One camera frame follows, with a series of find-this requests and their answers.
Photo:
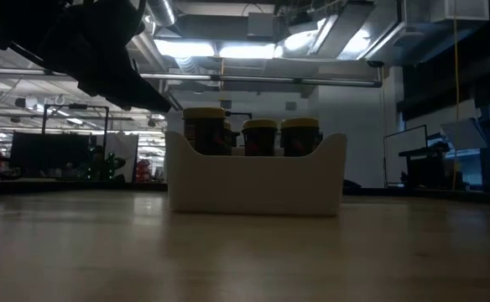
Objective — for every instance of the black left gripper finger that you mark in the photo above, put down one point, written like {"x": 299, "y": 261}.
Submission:
{"x": 131, "y": 96}

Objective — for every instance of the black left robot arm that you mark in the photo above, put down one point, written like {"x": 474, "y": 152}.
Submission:
{"x": 1, "y": 21}

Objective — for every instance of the white hanging sheet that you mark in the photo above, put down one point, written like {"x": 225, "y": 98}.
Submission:
{"x": 127, "y": 147}

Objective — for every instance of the bright ceiling light panel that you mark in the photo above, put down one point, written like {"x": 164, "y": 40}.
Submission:
{"x": 299, "y": 40}
{"x": 247, "y": 51}
{"x": 184, "y": 48}

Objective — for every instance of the red storage bins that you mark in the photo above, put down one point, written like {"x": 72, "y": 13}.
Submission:
{"x": 144, "y": 170}

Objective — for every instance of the black robot with green lights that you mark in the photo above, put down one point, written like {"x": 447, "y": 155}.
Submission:
{"x": 102, "y": 165}

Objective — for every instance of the large black screen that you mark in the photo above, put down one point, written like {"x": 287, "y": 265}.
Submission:
{"x": 48, "y": 153}

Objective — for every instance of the grey horizontal metal bar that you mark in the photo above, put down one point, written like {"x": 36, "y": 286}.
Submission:
{"x": 270, "y": 79}

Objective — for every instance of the white plastic bin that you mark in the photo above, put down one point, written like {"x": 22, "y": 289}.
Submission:
{"x": 249, "y": 184}

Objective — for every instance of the grey ceiling junction box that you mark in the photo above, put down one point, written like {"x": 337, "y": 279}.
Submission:
{"x": 261, "y": 25}

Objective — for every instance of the black desk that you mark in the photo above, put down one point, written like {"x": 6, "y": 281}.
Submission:
{"x": 425, "y": 168}

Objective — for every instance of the grey tilted panel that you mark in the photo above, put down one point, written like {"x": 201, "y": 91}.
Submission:
{"x": 463, "y": 134}

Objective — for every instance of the white ceiling unit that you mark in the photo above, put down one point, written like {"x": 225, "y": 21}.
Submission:
{"x": 459, "y": 10}

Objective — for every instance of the grey wall plate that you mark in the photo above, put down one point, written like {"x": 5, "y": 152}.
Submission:
{"x": 225, "y": 103}

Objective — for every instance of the grey rectangular air duct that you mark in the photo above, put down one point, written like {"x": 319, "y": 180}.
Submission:
{"x": 345, "y": 29}

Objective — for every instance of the black frame clamp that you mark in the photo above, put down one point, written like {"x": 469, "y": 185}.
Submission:
{"x": 350, "y": 185}

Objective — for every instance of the black ceiling camera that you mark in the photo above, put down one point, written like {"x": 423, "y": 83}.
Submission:
{"x": 375, "y": 64}

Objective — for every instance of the white board black frame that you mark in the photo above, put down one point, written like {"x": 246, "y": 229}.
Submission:
{"x": 404, "y": 138}

